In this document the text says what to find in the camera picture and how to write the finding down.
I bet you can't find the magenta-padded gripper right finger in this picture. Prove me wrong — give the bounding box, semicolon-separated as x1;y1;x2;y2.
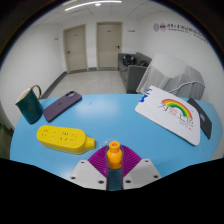
119;144;162;191

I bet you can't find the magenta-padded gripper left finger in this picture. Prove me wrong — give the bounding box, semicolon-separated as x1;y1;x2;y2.
68;145;111;191

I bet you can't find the orange charger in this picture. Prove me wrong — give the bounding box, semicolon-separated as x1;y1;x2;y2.
106;140;123;170

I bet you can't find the yellow power strip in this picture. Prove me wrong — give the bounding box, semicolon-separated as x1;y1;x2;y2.
36;124;97;156

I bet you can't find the white board with rainbow print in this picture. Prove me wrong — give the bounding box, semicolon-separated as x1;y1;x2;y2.
134;85;202;147

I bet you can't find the purple-cased smartphone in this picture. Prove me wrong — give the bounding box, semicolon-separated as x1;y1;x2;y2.
42;90;83;124

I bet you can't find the black flat notebook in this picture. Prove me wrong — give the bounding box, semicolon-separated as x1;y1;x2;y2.
186;97;213;140

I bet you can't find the grey sofa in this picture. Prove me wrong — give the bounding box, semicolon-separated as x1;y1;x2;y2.
117;51;153;95

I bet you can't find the black bag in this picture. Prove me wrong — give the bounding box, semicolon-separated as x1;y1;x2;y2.
122;55;136;67

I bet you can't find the beige door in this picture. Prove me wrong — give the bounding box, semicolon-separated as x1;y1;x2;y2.
96;21;124;70
62;24;89;73

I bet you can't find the long ceiling light strip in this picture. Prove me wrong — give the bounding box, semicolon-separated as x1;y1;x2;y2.
63;0;123;12

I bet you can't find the teal mug with gold handle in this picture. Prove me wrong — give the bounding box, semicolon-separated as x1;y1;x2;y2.
14;84;44;125

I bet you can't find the white cable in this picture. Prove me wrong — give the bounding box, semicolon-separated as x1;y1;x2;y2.
169;79;205;97

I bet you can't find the purple wall logo sign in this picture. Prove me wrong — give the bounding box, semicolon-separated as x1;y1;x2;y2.
152;21;210;45

